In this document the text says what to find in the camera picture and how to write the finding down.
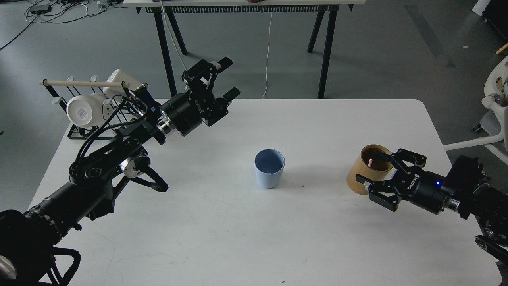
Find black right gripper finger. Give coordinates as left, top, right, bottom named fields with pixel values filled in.
left=373, top=148, right=427, bottom=175
left=355, top=174, right=400, bottom=212

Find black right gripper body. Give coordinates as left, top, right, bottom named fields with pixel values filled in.
left=389, top=168, right=446, bottom=215

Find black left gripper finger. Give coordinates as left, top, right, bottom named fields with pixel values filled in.
left=181, top=57, right=233, bottom=95
left=214, top=87, right=240, bottom=116

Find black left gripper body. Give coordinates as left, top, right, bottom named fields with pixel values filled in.
left=160, top=91, right=229, bottom=137

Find blue plastic cup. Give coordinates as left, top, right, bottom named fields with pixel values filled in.
left=254, top=149, right=285, bottom=189

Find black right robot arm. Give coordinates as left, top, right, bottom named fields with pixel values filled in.
left=354, top=149, right=508, bottom=265

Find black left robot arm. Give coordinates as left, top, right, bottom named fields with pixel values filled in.
left=1, top=57, right=240, bottom=286

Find bamboo wooden cup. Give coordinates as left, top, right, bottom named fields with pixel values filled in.
left=346, top=144, right=393, bottom=195

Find white square mug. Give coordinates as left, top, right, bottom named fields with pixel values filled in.
left=104, top=68, right=144, bottom=100

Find background table black legs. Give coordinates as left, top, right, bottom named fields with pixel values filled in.
left=123, top=0, right=367, bottom=100

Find white office chair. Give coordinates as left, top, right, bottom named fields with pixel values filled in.
left=443, top=57, right=508, bottom=164

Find white mug on rack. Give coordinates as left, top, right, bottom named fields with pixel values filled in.
left=66, top=93, right=114, bottom=128

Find white thick hanging cable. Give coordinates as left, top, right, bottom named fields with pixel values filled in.
left=160, top=0, right=189, bottom=72

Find black wire cup rack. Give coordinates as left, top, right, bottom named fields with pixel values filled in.
left=39, top=76, right=147, bottom=141

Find floor cables and adapter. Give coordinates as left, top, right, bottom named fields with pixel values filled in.
left=0, top=0, right=126, bottom=50

